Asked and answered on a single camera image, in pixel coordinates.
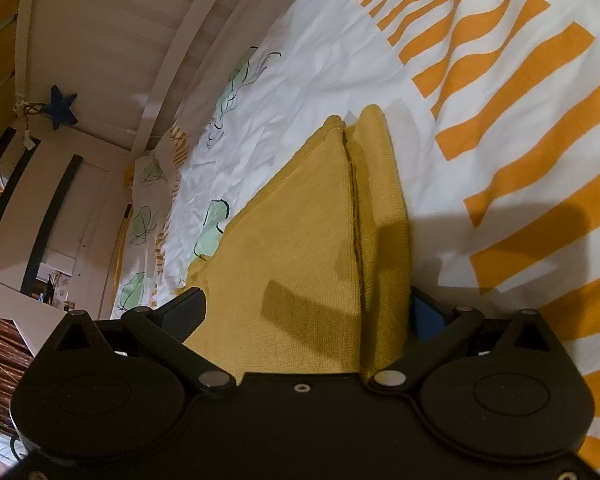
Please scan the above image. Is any white wooden bed frame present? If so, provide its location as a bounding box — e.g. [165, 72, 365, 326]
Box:
[10, 0, 331, 157]

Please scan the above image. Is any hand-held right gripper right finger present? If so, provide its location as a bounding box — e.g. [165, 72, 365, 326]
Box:
[367, 285, 555, 394]

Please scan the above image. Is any blue star decoration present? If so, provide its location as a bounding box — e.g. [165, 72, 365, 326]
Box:
[48, 84, 79, 131]

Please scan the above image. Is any white shelf board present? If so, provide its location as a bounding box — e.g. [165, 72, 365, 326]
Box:
[0, 274, 68, 358]

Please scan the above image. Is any white jellyfish striped duvet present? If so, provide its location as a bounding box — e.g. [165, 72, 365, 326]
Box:
[150, 0, 600, 467]

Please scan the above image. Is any jellyfish print pillow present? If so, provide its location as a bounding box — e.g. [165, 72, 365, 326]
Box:
[111, 154, 187, 322]

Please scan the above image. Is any white cabinet with black bars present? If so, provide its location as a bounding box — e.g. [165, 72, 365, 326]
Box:
[0, 122, 133, 311]

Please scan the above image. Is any string with white tag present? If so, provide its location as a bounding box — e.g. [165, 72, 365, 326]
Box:
[11, 95, 48, 151]

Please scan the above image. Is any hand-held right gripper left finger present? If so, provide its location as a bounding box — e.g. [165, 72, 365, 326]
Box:
[54, 287, 237, 393]

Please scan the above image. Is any mustard yellow knit garment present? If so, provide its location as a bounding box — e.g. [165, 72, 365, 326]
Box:
[182, 104, 416, 382]

